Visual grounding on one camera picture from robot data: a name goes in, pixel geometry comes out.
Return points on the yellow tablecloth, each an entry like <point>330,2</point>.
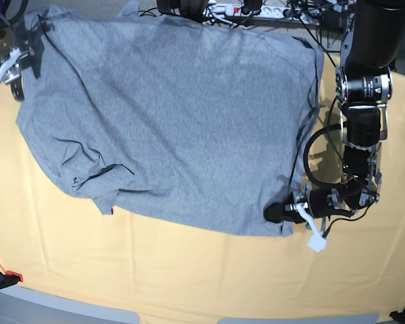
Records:
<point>171,273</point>

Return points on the grey t-shirt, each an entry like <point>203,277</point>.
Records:
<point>168,118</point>

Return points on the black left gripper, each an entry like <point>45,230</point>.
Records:
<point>321,203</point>

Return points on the black power adapter box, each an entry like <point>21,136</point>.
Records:
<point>334,21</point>

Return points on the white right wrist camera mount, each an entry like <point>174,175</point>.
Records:
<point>11,72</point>

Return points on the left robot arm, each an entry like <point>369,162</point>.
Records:
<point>364,85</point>

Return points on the white power strip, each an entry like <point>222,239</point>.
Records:
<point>233,14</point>

